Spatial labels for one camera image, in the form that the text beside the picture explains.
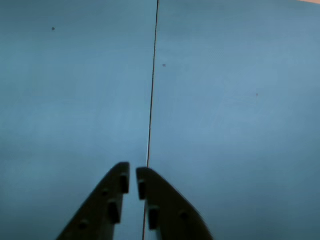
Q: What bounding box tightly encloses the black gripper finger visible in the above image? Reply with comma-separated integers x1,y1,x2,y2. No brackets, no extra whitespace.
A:
55,161,131,240
135,166,216,240

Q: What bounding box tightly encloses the grey table mat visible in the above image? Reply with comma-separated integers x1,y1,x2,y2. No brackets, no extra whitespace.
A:
142,0,320,240

